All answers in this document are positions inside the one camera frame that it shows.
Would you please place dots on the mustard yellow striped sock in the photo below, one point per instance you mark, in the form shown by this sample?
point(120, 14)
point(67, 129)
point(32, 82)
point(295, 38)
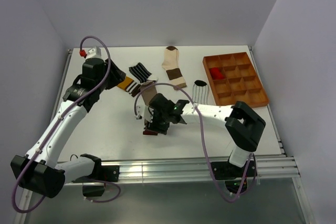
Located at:
point(130, 86)

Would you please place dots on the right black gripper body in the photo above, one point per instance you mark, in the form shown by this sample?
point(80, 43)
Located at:
point(160, 120)

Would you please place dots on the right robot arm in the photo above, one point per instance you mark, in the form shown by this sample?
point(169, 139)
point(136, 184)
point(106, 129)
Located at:
point(243, 124)

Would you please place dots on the aluminium front rail frame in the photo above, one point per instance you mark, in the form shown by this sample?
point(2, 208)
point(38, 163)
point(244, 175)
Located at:
point(132, 172)

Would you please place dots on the orange wooden compartment tray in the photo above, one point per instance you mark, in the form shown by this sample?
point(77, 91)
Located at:
point(241, 82)

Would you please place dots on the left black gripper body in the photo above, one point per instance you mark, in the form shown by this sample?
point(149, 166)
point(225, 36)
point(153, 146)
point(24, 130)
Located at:
point(113, 78)

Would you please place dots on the red christmas sock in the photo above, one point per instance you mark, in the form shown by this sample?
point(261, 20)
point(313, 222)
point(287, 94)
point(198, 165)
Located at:
point(216, 73)

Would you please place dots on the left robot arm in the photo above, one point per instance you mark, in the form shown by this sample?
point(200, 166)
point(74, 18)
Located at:
point(76, 104)

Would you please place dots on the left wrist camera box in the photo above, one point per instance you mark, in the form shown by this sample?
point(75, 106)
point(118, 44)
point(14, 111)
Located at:
point(94, 52)

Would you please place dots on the taupe sock maroon stripes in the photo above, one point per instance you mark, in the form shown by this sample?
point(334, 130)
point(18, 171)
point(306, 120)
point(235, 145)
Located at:
point(148, 91)

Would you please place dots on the white black striped sock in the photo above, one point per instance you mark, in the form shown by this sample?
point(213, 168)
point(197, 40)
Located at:
point(200, 92)

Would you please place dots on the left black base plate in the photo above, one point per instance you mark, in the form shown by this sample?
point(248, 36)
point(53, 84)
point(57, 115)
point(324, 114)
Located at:
point(108, 173)

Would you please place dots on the cream brown block sock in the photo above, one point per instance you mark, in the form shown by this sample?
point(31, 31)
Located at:
point(171, 66)

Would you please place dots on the navy white striped sock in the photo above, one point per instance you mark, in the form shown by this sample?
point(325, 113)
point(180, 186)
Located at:
point(142, 74)

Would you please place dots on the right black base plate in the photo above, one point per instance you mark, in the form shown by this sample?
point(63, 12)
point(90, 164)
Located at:
point(224, 170)

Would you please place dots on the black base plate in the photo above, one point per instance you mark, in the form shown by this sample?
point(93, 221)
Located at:
point(108, 173)
point(224, 170)

